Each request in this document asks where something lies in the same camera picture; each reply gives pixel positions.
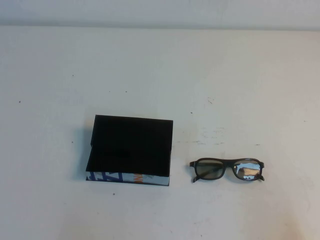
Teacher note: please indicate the black printed glasses case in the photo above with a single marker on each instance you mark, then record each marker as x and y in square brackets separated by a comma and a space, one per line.
[130, 145]

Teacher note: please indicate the black framed glasses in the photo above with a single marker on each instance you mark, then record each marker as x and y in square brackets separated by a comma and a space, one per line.
[226, 161]

